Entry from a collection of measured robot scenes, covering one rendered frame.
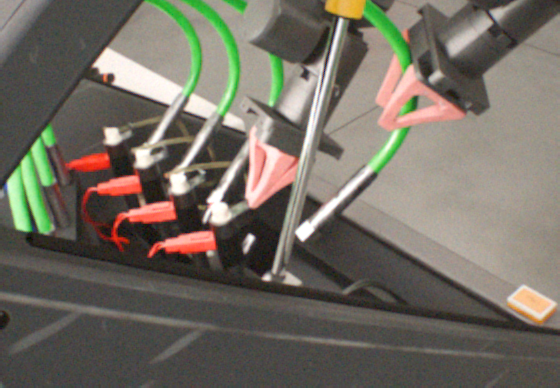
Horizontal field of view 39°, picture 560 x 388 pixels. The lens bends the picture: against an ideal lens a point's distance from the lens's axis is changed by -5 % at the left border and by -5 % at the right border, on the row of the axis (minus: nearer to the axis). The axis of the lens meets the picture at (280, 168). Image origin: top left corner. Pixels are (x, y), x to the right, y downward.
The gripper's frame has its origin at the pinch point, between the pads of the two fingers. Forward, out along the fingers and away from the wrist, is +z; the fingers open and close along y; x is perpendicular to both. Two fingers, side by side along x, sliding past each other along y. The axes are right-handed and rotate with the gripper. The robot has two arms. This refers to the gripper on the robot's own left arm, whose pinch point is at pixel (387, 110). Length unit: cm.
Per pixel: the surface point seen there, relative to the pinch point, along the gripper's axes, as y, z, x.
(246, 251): 2.6, 22.9, 0.8
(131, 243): -7.6, 42.3, -3.8
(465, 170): -131, 87, 133
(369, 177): 3.9, 4.8, 1.8
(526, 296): 5.1, 7.2, 28.8
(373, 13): -0.6, -7.2, -8.4
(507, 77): -190, 77, 160
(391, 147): 2.3, 1.7, 1.9
